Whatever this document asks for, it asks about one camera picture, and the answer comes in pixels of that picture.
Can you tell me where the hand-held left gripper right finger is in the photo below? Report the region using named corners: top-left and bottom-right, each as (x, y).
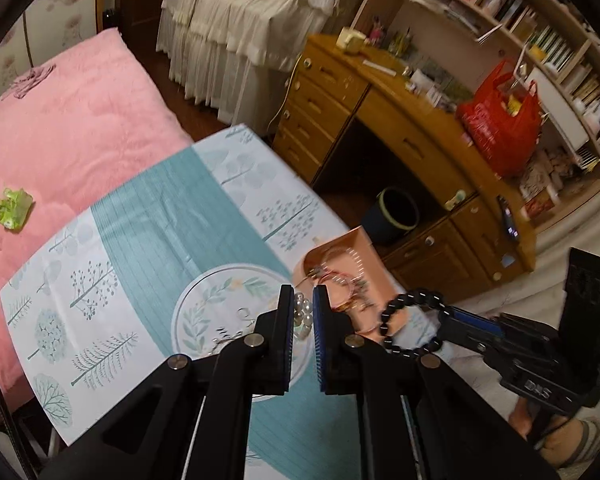
top-left (312, 284), bottom-right (561, 480)

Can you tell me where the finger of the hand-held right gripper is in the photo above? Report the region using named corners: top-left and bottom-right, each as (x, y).
top-left (450, 309), bottom-right (508, 337)
top-left (437, 316), bottom-right (512, 361)

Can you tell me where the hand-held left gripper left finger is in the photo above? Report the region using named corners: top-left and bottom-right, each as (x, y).
top-left (40, 284), bottom-right (297, 480)

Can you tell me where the black bead bracelet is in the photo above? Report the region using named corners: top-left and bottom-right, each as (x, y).
top-left (380, 287), bottom-right (453, 359)

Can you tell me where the peach cardboard box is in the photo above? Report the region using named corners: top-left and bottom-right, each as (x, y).
top-left (292, 226), bottom-right (411, 347)

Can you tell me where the thin gold bangle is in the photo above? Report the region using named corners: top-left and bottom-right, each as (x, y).
top-left (310, 260), bottom-right (373, 322)

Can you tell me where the person's foot in slipper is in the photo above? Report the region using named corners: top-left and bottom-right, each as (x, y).
top-left (510, 395), bottom-right (600, 471)

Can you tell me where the black remote control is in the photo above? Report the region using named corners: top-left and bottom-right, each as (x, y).
top-left (497, 195), bottom-right (522, 243)

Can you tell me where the black waste bin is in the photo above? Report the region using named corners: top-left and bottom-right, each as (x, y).
top-left (362, 186), bottom-right (421, 246)

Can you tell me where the teal and white printed tablecloth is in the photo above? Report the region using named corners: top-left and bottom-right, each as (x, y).
top-left (0, 125), bottom-right (431, 480)

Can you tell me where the red plastic bag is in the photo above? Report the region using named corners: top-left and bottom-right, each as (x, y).
top-left (455, 59), bottom-right (543, 177)

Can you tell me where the wooden desk with drawers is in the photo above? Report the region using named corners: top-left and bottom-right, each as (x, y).
top-left (272, 34), bottom-right (538, 306)

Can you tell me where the pink blanket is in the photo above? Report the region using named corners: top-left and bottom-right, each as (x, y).
top-left (0, 27), bottom-right (193, 421)

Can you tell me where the pale yellow box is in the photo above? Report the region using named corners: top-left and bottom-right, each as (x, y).
top-left (337, 27), bottom-right (368, 55)

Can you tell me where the wooden bookshelf with books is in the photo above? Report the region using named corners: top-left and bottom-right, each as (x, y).
top-left (350, 0), bottom-right (600, 233)

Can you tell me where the green crumpled wrapper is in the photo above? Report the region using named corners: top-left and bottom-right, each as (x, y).
top-left (0, 187), bottom-right (35, 231)

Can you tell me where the bed with cream cover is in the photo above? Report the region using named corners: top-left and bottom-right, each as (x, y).
top-left (157, 0), bottom-right (371, 126)

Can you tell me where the dark wooden door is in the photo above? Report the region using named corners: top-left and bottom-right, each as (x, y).
top-left (115, 0), bottom-right (196, 61)

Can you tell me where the thin silver chain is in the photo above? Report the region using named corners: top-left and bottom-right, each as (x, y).
top-left (211, 307), bottom-right (261, 358)

